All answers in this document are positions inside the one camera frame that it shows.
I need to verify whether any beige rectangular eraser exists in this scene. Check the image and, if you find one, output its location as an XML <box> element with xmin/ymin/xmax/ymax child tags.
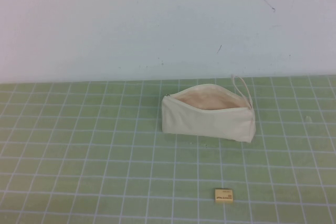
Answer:
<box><xmin>214</xmin><ymin>188</ymin><xmax>233</xmax><ymax>204</ymax></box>

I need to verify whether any cream fabric pencil case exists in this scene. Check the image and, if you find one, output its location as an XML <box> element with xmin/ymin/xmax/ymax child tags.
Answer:
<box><xmin>161</xmin><ymin>75</ymin><xmax>256</xmax><ymax>144</ymax></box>

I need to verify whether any green grid cutting mat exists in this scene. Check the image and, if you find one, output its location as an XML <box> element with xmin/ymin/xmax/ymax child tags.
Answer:
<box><xmin>0</xmin><ymin>74</ymin><xmax>336</xmax><ymax>224</ymax></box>

